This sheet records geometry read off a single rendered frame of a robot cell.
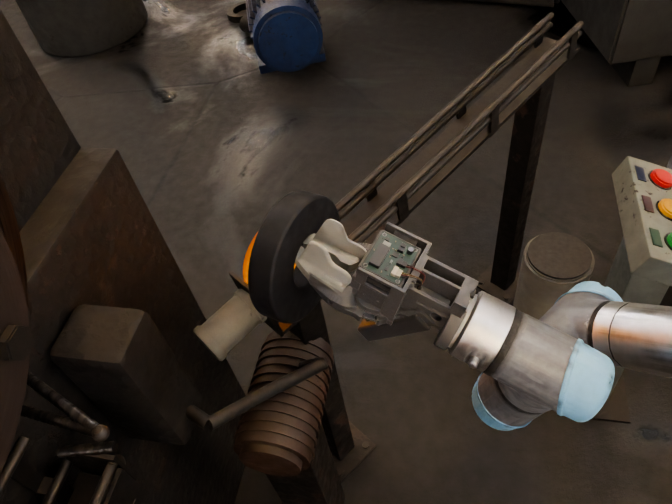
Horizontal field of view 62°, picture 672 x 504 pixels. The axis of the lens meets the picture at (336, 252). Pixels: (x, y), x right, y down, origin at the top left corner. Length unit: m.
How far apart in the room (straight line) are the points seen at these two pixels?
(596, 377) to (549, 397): 0.05
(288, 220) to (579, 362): 0.32
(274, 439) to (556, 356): 0.45
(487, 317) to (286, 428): 0.41
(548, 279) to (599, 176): 1.04
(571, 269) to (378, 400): 0.64
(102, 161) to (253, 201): 1.21
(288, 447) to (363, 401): 0.61
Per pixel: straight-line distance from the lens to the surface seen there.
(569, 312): 0.74
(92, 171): 0.81
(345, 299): 0.60
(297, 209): 0.60
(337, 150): 2.12
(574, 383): 0.59
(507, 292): 1.65
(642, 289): 1.15
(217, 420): 0.82
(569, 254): 1.08
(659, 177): 1.12
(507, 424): 0.71
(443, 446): 1.42
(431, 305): 0.57
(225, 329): 0.79
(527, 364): 0.58
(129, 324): 0.70
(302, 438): 0.89
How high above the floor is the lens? 1.32
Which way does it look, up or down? 49 degrees down
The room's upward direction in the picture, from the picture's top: 10 degrees counter-clockwise
